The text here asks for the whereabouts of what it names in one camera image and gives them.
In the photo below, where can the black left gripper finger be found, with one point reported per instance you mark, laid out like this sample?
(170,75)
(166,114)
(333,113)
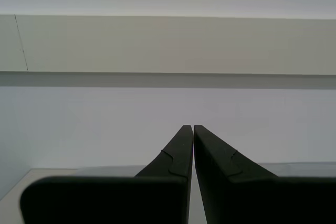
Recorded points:
(105,200)
(262,200)

